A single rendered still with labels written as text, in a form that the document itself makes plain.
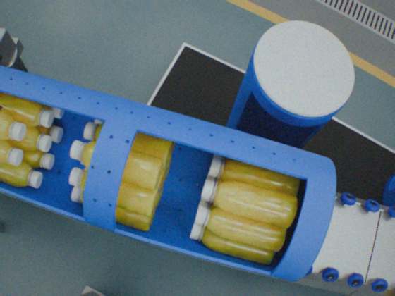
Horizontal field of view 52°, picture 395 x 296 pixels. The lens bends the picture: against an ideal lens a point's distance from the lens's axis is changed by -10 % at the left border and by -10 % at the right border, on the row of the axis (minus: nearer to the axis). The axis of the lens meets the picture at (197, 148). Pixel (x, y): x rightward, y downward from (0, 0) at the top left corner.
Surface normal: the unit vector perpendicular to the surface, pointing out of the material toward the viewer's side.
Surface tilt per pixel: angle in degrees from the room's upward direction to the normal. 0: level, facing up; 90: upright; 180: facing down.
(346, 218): 0
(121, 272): 0
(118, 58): 0
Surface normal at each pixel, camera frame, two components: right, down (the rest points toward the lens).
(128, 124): 0.15, -0.61
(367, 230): 0.05, -0.25
